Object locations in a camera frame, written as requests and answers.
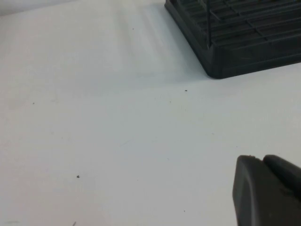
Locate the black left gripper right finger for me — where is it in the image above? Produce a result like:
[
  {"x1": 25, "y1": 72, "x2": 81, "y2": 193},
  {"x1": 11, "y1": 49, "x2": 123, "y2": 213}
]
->
[{"x1": 262, "y1": 154, "x2": 301, "y2": 196}]

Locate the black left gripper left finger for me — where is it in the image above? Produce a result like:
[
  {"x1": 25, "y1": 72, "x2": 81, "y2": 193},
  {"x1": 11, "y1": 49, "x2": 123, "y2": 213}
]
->
[{"x1": 231, "y1": 155, "x2": 301, "y2": 226}]

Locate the black wire dish rack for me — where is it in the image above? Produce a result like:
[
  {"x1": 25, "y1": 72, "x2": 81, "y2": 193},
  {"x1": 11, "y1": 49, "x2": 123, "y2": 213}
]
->
[{"x1": 204, "y1": 0, "x2": 301, "y2": 51}]

